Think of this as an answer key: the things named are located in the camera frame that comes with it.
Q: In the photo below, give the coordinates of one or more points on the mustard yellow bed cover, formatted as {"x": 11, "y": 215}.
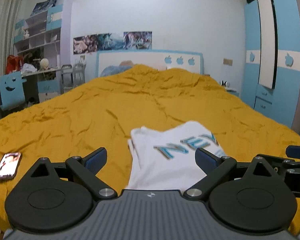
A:
{"x": 102, "y": 113}

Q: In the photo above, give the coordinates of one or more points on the grey metal rack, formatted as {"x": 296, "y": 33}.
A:
{"x": 72, "y": 76}

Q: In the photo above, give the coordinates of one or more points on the smartphone with lit screen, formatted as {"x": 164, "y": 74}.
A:
{"x": 9, "y": 165}

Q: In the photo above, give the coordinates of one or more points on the red bag on desk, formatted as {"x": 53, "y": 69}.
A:
{"x": 14, "y": 64}

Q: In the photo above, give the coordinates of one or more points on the blue smiley chair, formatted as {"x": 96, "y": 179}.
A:
{"x": 11, "y": 91}

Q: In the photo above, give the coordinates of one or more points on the blue pillow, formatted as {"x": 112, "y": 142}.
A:
{"x": 117, "y": 69}

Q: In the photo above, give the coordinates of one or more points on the beige wall switch plate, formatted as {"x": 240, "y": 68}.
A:
{"x": 228, "y": 62}

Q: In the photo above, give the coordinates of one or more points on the desk with blue drawers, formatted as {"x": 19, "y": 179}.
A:
{"x": 39, "y": 86}

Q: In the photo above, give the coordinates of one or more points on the wall shelf unit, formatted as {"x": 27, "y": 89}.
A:
{"x": 39, "y": 30}

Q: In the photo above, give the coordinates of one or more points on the white blue headboard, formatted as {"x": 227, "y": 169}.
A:
{"x": 157, "y": 59}

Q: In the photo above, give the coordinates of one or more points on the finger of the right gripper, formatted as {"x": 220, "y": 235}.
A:
{"x": 290, "y": 163}

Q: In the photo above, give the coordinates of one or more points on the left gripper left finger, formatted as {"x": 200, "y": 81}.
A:
{"x": 78, "y": 175}

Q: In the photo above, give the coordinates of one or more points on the anime wall posters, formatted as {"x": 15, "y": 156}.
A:
{"x": 135, "y": 40}

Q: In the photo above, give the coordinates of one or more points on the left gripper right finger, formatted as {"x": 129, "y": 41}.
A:
{"x": 218, "y": 170}

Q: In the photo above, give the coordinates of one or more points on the blue white wardrobe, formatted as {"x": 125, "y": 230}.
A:
{"x": 271, "y": 83}

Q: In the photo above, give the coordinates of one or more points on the white t-shirt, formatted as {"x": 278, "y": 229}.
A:
{"x": 166, "y": 160}

